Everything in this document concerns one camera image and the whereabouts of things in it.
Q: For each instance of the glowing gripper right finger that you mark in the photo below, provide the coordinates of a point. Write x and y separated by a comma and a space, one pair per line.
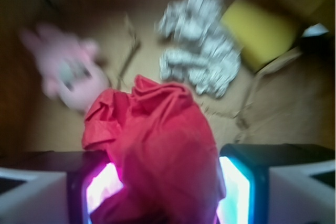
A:
282, 183

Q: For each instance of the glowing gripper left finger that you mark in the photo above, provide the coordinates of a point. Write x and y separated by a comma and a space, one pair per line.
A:
55, 187

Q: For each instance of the red paper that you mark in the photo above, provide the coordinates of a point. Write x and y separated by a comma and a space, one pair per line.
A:
164, 151

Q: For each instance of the crumpled white paper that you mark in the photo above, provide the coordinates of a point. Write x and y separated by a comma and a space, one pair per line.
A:
207, 55

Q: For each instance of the pink plush bunny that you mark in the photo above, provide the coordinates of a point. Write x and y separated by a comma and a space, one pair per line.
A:
67, 65

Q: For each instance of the yellow sponge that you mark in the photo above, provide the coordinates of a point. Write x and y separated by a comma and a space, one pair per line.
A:
263, 35

